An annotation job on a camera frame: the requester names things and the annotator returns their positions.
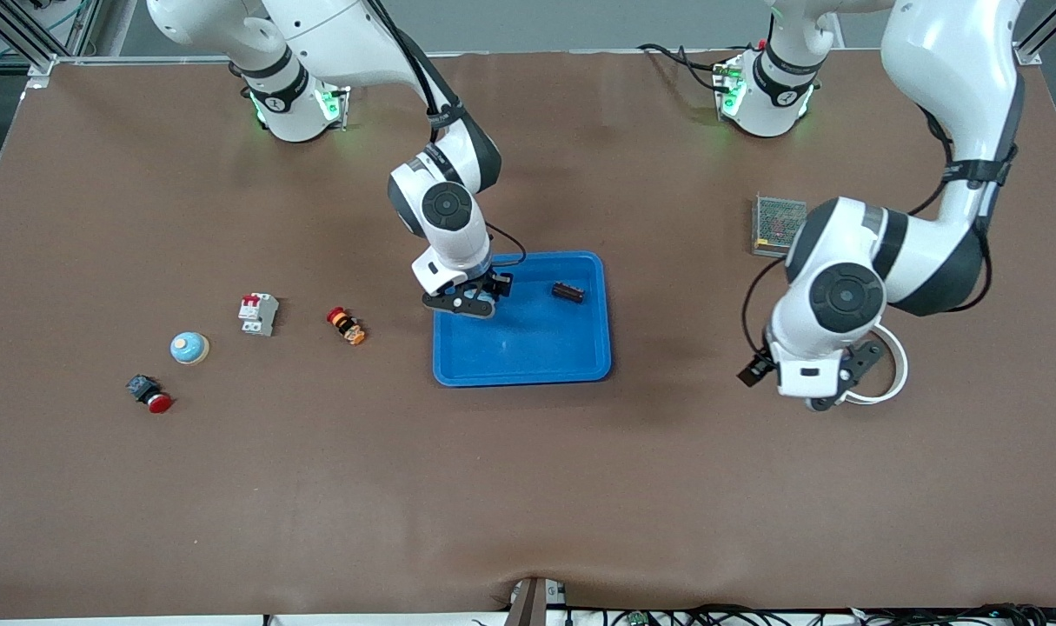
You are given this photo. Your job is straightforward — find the blue plastic tray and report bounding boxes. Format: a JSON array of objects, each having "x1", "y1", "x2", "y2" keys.
[{"x1": 432, "y1": 251, "x2": 613, "y2": 388}]

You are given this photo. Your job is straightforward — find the orange black emergency stop button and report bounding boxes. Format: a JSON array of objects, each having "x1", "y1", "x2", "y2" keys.
[{"x1": 326, "y1": 306, "x2": 367, "y2": 347}]

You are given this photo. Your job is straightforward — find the metal mesh power supply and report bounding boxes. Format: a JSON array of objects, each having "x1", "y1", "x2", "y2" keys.
[{"x1": 751, "y1": 194, "x2": 808, "y2": 259}]

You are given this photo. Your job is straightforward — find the white red circuit breaker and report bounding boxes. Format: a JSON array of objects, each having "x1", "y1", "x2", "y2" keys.
[{"x1": 237, "y1": 292, "x2": 280, "y2": 337}]

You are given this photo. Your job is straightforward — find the brown table mat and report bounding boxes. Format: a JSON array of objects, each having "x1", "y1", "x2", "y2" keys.
[{"x1": 0, "y1": 48, "x2": 1056, "y2": 620}]

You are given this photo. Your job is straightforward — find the red push button black base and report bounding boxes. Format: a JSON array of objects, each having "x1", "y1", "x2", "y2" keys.
[{"x1": 125, "y1": 374, "x2": 175, "y2": 415}]

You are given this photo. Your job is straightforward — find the white curved plastic bracket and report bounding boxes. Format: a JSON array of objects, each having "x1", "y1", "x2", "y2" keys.
[{"x1": 843, "y1": 326, "x2": 910, "y2": 407}]

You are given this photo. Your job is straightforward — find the black arm base cables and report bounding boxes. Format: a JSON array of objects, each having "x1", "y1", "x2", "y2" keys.
[{"x1": 637, "y1": 42, "x2": 730, "y2": 93}]

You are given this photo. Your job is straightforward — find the grey metal bracket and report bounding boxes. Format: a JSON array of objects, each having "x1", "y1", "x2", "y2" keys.
[{"x1": 503, "y1": 576, "x2": 570, "y2": 626}]

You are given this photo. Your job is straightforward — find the aluminium frame profile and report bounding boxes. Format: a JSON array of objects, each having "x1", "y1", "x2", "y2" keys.
[
  {"x1": 0, "y1": 0, "x2": 59, "y2": 88},
  {"x1": 1010, "y1": 0, "x2": 1056, "y2": 66}
]

